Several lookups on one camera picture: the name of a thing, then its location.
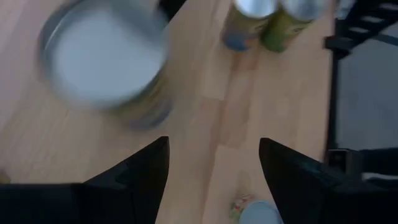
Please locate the tall blue peas can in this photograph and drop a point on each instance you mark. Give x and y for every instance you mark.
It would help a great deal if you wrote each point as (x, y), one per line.
(105, 56)

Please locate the tall peaches can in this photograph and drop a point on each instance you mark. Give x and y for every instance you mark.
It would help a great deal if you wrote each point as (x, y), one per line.
(239, 34)

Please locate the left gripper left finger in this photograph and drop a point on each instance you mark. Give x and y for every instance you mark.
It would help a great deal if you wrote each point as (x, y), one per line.
(93, 205)

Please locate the black metal rig frame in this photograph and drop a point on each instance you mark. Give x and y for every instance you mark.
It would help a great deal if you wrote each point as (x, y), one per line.
(332, 93)

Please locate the short green peas can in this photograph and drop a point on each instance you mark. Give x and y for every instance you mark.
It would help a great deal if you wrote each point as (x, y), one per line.
(258, 214)

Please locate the mixed vegetables can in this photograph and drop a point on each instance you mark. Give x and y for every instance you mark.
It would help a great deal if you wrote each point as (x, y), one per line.
(283, 34)

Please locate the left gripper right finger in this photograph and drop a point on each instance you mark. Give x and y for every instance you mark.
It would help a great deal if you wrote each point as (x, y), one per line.
(311, 199)

